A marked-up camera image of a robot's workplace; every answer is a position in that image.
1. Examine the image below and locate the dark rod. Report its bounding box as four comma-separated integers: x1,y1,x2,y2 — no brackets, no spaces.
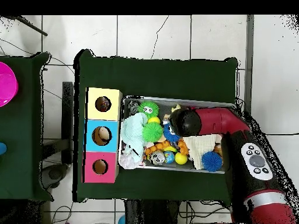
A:
6,15,48,37

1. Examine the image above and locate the globe print ball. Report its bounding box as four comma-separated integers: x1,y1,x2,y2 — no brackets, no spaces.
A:
163,150,176,164

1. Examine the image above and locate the shallow grey mesh bin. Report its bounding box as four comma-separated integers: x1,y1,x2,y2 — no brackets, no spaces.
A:
119,95,235,174

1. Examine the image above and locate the pink plastic bowl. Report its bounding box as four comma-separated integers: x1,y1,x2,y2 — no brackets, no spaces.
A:
0,61,19,108

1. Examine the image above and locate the blue spiky googly-eyed ball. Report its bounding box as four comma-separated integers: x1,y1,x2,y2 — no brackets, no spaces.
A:
201,150,223,173
162,123,182,143

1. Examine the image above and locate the black power cable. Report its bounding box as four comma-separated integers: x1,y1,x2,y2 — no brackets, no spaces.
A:
266,132,299,137

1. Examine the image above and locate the wooden box with three holes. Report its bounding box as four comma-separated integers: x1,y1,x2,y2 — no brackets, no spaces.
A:
82,87,123,184

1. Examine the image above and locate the grey stand foot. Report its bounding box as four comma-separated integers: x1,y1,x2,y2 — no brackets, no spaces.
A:
40,163,68,190

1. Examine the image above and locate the green spiky googly-eyed ball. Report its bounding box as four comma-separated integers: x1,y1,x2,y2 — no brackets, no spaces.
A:
138,101,160,118

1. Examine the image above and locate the black upright panel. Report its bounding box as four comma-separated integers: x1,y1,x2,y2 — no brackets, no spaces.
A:
61,81,74,164

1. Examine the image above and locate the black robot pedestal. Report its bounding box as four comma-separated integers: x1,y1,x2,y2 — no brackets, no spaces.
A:
124,199,180,224

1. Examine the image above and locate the cream knitted cloth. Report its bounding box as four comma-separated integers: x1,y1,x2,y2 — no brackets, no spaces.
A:
183,134,222,170

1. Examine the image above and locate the dark green table cloth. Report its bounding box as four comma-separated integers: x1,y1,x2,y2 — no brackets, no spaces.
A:
73,48,239,202
0,52,53,201

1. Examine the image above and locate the mint knitted cloth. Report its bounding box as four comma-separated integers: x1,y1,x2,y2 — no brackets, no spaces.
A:
120,113,149,164

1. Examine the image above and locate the crushed silver can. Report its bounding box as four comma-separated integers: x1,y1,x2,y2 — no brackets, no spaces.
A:
149,150,165,165

